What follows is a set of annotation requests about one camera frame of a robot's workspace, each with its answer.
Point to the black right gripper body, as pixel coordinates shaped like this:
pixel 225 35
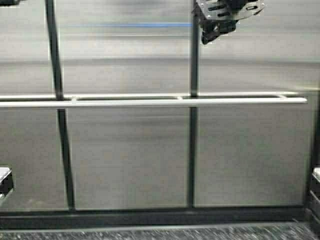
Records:
pixel 220 17

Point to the robot base left corner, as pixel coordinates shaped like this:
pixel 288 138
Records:
pixel 6 182

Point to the robot base right corner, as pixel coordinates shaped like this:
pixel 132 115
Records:
pixel 315 183

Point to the steel elevator handrail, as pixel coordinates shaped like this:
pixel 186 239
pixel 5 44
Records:
pixel 177 101

